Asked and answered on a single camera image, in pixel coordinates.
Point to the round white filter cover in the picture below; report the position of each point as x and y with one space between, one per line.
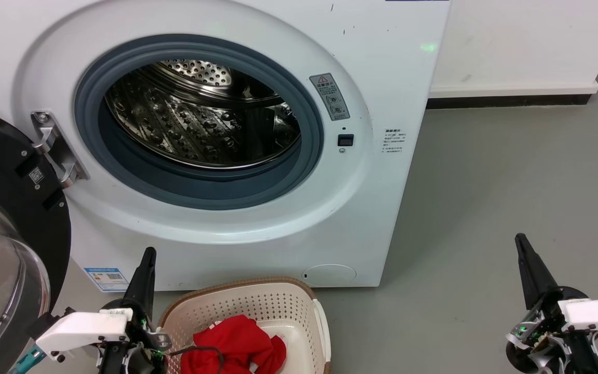
330 274

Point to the silver door hinge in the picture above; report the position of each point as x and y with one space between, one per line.
50 137

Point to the stainless steel washing machine drum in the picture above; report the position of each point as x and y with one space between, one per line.
185 124

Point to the teal plastic piece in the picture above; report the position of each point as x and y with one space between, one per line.
30 359

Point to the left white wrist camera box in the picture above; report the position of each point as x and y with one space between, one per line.
82 329

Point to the black door latch socket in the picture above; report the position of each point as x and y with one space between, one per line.
345 140

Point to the white QR code sticker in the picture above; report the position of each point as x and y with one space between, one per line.
37 175

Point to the small text sticker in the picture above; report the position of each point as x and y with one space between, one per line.
394 140

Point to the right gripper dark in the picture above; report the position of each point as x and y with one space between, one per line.
542 333

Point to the grey warning sticker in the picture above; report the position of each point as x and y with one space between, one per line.
329 96

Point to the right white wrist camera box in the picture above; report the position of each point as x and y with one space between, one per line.
596 314

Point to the cream perforated laundry basket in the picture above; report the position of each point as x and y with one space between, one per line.
278 304

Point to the red garment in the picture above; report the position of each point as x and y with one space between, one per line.
236 343

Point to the blue energy label sticker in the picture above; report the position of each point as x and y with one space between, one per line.
107 279

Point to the white front-load washing machine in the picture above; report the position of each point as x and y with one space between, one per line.
382 208

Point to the black baseboard strip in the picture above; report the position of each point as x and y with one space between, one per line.
506 101

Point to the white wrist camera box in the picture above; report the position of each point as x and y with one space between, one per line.
596 314
82 329

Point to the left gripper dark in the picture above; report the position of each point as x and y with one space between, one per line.
133 358

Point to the grey rubber door gasket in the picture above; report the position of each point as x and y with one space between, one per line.
200 188

